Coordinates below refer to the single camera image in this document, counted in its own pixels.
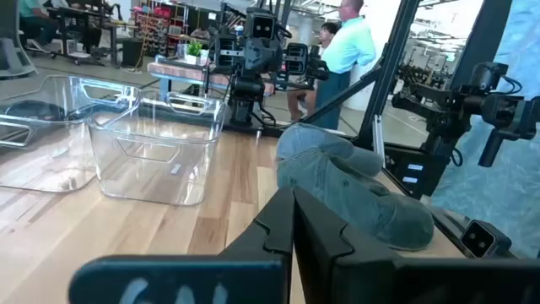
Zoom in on black table-edge camera box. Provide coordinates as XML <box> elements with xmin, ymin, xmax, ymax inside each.
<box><xmin>458</xmin><ymin>219</ymin><xmax>513</xmax><ymax>259</ymax></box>

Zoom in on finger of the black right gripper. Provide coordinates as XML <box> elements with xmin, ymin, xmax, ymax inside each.
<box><xmin>284</xmin><ymin>41</ymin><xmax>310</xmax><ymax>76</ymax></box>
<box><xmin>213</xmin><ymin>35</ymin><xmax>238</xmax><ymax>69</ymax></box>

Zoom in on grey knitted beanie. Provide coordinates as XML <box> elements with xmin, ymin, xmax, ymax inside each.
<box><xmin>276</xmin><ymin>145</ymin><xmax>435</xmax><ymax>252</ymax></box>

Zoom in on grey-green baseball cap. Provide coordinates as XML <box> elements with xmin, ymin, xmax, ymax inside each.
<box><xmin>276</xmin><ymin>122</ymin><xmax>385</xmax><ymax>178</ymax></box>

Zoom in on pale blue plastic sheet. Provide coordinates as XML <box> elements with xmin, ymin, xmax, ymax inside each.
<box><xmin>429</xmin><ymin>0</ymin><xmax>540</xmax><ymax>259</ymax></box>

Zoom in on black desk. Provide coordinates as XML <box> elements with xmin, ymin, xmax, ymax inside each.
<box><xmin>46</xmin><ymin>3</ymin><xmax>127</xmax><ymax>68</ymax></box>

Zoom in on clear plastic bin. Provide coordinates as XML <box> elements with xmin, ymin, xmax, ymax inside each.
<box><xmin>85</xmin><ymin>90</ymin><xmax>228</xmax><ymax>208</ymax></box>
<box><xmin>0</xmin><ymin>74</ymin><xmax>143</xmax><ymax>194</ymax></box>

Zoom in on grey chair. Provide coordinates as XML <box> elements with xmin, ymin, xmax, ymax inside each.
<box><xmin>0</xmin><ymin>0</ymin><xmax>38</xmax><ymax>80</ymax></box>

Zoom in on blue-framed wooden table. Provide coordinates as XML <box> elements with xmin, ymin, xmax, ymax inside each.
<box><xmin>147</xmin><ymin>53</ymin><xmax>278</xmax><ymax>100</ymax></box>

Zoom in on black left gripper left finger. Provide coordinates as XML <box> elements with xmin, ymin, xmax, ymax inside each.
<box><xmin>68</xmin><ymin>187</ymin><xmax>295</xmax><ymax>304</ymax></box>

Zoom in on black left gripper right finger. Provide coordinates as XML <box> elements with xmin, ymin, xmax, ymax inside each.
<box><xmin>294</xmin><ymin>187</ymin><xmax>540</xmax><ymax>304</ymax></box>

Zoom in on person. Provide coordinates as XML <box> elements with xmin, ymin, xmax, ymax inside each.
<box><xmin>314</xmin><ymin>0</ymin><xmax>377</xmax><ymax>131</ymax></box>
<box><xmin>286</xmin><ymin>20</ymin><xmax>341</xmax><ymax>123</ymax></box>
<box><xmin>19</xmin><ymin>0</ymin><xmax>60</xmax><ymax>47</ymax></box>

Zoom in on small potted plant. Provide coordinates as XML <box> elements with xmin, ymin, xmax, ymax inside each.
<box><xmin>184</xmin><ymin>39</ymin><xmax>204</xmax><ymax>66</ymax></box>

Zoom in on black waste bin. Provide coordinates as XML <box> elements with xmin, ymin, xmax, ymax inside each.
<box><xmin>121</xmin><ymin>37</ymin><xmax>145</xmax><ymax>68</ymax></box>

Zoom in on shelf with coloured bins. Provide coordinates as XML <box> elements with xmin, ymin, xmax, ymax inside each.
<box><xmin>133</xmin><ymin>2</ymin><xmax>191</xmax><ymax>58</ymax></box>

